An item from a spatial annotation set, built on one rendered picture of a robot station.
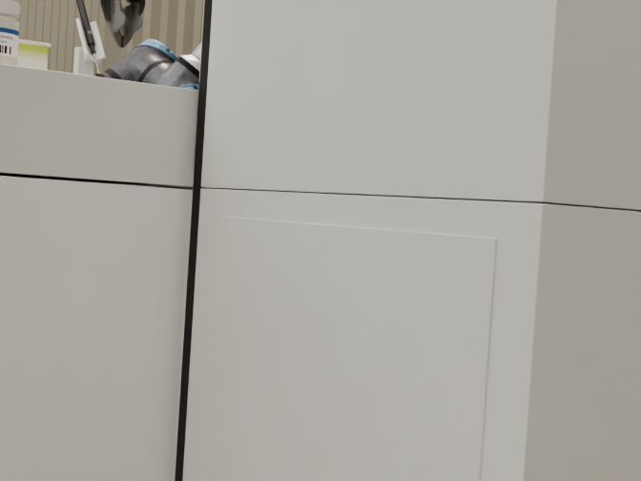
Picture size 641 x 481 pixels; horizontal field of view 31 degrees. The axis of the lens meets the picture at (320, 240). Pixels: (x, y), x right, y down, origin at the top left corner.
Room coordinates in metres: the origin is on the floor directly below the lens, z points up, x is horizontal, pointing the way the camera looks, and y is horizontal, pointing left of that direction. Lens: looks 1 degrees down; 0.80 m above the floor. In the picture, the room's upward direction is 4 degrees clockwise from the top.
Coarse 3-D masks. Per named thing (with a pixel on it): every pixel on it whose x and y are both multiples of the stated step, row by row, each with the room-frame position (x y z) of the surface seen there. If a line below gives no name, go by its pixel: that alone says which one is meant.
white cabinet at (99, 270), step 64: (0, 192) 1.53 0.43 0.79; (64, 192) 1.58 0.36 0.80; (128, 192) 1.64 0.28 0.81; (192, 192) 1.70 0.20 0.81; (0, 256) 1.53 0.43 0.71; (64, 256) 1.59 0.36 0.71; (128, 256) 1.65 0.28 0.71; (0, 320) 1.53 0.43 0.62; (64, 320) 1.59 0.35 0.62; (128, 320) 1.65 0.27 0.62; (0, 384) 1.54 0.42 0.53; (64, 384) 1.59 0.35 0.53; (128, 384) 1.65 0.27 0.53; (0, 448) 1.54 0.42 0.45; (64, 448) 1.60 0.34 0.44; (128, 448) 1.66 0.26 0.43
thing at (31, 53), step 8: (24, 40) 1.78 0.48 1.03; (24, 48) 1.78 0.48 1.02; (32, 48) 1.78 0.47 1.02; (40, 48) 1.79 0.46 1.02; (48, 48) 1.80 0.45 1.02; (24, 56) 1.78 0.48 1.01; (32, 56) 1.79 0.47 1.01; (40, 56) 1.79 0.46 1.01; (24, 64) 1.78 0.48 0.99; (32, 64) 1.79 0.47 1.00; (40, 64) 1.79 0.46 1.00
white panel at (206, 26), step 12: (204, 0) 1.70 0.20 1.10; (204, 12) 1.70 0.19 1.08; (204, 24) 1.70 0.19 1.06; (204, 36) 1.70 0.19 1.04; (204, 48) 1.69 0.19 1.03; (204, 60) 1.69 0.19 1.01; (204, 72) 1.69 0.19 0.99; (204, 84) 1.69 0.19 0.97; (204, 96) 1.69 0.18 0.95; (204, 108) 1.69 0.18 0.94; (204, 120) 1.68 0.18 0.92
